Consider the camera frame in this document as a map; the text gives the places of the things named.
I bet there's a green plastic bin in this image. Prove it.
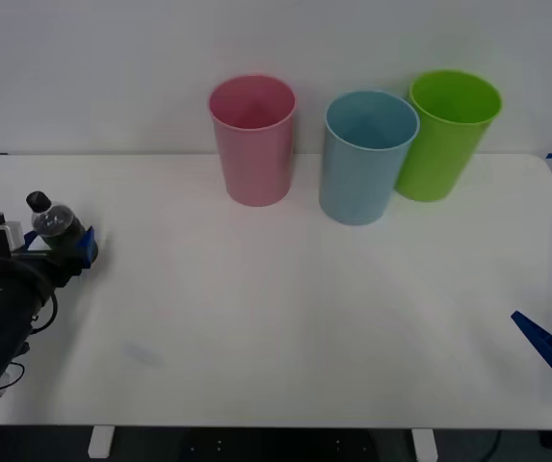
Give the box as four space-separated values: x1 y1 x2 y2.
393 69 504 203

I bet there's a white table leg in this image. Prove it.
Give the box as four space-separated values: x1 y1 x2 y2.
409 427 438 461
87 425 116 459

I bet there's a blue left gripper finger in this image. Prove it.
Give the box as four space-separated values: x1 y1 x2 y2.
73 225 100 276
21 230 48 253

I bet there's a pale blue plastic bin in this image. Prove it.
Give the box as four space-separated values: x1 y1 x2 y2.
318 90 421 227

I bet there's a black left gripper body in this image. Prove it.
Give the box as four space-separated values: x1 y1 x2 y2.
13 248 87 291

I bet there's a pink plastic bin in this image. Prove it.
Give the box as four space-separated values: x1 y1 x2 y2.
207 74 298 208

